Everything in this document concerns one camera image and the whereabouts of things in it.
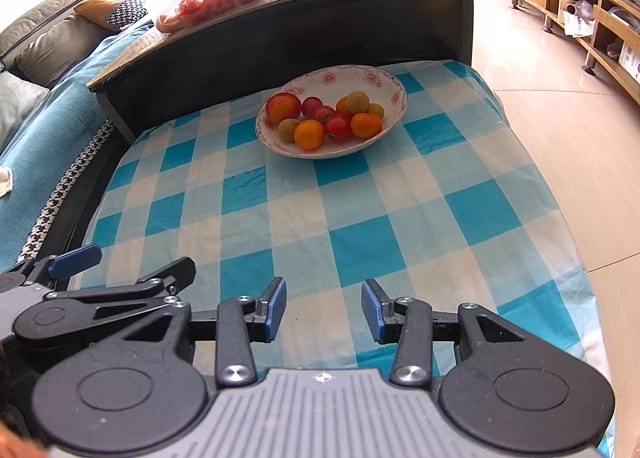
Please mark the blue white checked tablecloth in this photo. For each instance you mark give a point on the blue white checked tablecloth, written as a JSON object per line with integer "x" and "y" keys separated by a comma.
{"x": 400, "y": 238}

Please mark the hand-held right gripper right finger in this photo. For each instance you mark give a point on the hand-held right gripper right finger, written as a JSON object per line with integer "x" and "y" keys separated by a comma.
{"x": 372, "y": 313}

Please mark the blue white box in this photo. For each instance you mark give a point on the blue white box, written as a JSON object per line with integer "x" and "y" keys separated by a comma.
{"x": 631, "y": 60}

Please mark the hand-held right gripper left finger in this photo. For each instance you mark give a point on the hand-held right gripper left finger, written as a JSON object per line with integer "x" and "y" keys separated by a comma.
{"x": 275, "y": 310}

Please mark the houndstooth cushion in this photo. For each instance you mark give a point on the houndstooth cushion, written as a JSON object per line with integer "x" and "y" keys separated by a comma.
{"x": 127, "y": 10}

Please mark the grey leather sofa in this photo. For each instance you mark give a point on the grey leather sofa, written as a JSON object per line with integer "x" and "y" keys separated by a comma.
{"x": 45, "y": 38}

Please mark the large red orange nectarine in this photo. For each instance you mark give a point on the large red orange nectarine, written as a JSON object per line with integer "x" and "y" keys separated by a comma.
{"x": 282, "y": 105}

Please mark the orange cushion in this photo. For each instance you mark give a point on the orange cushion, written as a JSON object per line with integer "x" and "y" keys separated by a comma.
{"x": 97, "y": 5}

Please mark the white floral plate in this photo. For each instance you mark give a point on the white floral plate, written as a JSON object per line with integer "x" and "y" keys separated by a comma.
{"x": 330, "y": 80}

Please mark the grey sofa with pillows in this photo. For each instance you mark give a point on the grey sofa with pillows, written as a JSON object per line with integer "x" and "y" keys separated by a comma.
{"x": 50, "y": 138}

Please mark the white crumpled tissue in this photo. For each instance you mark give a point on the white crumpled tissue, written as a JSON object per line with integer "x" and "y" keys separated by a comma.
{"x": 5, "y": 180}

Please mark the white paper bundle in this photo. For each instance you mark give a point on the white paper bundle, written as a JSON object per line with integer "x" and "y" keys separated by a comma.
{"x": 575, "y": 18}

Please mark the dark coffee table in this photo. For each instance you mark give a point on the dark coffee table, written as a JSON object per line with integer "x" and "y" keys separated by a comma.
{"x": 350, "y": 28}

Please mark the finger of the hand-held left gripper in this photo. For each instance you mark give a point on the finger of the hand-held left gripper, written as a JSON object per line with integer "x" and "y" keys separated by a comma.
{"x": 170, "y": 273}
{"x": 75, "y": 260}

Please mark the brown longan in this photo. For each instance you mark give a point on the brown longan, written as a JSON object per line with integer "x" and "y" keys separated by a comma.
{"x": 357, "y": 102}
{"x": 376, "y": 110}
{"x": 286, "y": 130}

